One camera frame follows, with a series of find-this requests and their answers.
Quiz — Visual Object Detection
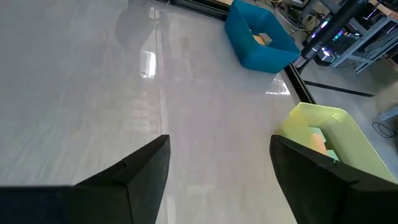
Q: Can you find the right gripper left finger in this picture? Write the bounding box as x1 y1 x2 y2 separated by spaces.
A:
74 134 171 224

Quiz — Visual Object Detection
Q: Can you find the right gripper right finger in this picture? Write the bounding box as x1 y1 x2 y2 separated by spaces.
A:
269 135 398 224

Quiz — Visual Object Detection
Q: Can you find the mint green block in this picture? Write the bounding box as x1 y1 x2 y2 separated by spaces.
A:
325 149 340 162
307 126 326 138

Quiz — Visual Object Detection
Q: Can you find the peach orange block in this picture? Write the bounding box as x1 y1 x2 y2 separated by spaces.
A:
310 133 328 156

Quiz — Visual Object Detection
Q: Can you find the small tan cube block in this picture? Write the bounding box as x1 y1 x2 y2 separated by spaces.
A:
259 32 274 45

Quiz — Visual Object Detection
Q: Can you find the small orange cube block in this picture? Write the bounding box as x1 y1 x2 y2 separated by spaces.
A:
252 34 266 47

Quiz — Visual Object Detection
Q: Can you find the yellow plastic bin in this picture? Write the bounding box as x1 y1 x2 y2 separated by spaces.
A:
277 102 398 184

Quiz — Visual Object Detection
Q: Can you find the grey metal foot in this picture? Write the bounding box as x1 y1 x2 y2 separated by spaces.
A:
377 105 398 121

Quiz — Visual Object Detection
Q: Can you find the black floor strip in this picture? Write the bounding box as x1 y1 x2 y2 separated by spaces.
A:
303 80 375 98

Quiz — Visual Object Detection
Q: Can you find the blue plastic bin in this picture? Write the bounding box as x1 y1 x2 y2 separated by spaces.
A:
224 0 302 74

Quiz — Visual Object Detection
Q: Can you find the computer with coloured lights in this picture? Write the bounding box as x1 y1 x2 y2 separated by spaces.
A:
310 18 354 68

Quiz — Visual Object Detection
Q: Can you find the black mesh tower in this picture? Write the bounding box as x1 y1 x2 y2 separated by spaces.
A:
300 0 369 62

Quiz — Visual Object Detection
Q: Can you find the grey metal rack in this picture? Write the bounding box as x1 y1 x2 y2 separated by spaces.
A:
329 0 398 74

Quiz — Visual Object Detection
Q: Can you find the black floor cable loop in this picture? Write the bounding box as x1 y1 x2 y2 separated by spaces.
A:
372 121 397 139

